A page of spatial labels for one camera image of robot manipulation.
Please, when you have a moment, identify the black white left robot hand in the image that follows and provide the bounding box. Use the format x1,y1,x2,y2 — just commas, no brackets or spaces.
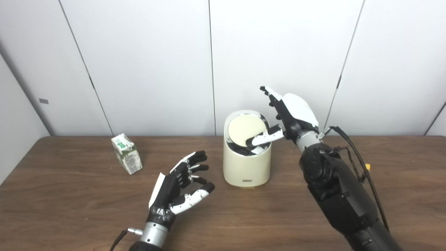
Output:
146,151,215,229

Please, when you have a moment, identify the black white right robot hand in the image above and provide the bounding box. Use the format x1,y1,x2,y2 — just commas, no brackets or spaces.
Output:
246,86,320,147

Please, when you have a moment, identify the white green milk carton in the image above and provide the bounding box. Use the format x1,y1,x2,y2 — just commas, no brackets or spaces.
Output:
111,134,143,175

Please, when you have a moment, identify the round cream bin lid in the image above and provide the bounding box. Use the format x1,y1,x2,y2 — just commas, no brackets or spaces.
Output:
228,114,267,147

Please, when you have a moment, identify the cream-colored desktop bin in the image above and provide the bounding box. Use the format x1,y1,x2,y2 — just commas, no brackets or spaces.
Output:
223,110,272,189

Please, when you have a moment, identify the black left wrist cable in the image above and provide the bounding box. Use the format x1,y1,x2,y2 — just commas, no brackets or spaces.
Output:
110,227,143,251

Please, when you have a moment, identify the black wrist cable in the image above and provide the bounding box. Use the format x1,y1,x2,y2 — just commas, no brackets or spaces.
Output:
110,227,143,251
319,125,390,232

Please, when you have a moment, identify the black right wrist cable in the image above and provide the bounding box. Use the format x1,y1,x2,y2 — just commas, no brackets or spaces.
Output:
319,125,390,232

